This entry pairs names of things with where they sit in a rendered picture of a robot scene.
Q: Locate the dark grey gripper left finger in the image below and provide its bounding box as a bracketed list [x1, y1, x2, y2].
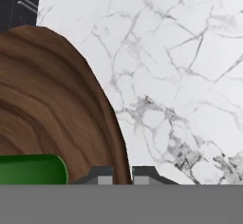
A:
[69, 165, 115, 186]

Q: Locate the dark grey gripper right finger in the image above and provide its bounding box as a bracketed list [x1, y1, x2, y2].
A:
[131, 166, 179, 186]

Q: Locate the green cup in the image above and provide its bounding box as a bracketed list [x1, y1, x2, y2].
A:
[0, 154, 69, 186]

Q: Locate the brown wooden bowl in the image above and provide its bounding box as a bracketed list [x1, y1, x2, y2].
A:
[0, 25, 133, 186]

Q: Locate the dark cabinet front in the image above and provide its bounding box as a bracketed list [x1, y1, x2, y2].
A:
[0, 0, 46, 34]

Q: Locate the silver cabinet handle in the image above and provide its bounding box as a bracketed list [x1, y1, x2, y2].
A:
[16, 1, 39, 14]
[17, 0, 40, 9]

